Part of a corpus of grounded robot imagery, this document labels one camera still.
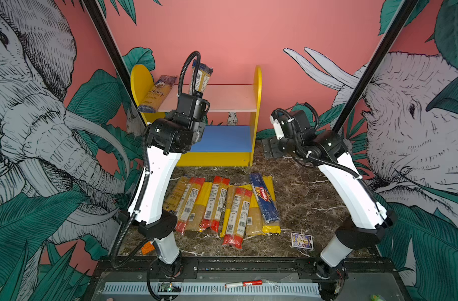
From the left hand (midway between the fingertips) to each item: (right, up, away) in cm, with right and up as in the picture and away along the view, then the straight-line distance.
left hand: (187, 120), depth 64 cm
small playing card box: (+46, -49, +16) cm, 70 cm away
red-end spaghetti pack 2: (+8, -35, +25) cm, 44 cm away
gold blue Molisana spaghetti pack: (-12, -31, +28) cm, 44 cm away
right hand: (+30, -6, +4) cm, 31 cm away
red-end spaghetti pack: (-6, -33, +26) cm, 43 cm away
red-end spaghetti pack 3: (+18, -41, +19) cm, 49 cm away
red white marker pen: (+20, -61, +7) cm, 65 cm away
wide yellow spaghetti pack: (+26, -44, +20) cm, 55 cm away
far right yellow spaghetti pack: (+34, -45, +20) cm, 60 cm away
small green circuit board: (-9, -62, +6) cm, 63 cm away
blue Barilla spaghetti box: (+32, -37, +20) cm, 53 cm away
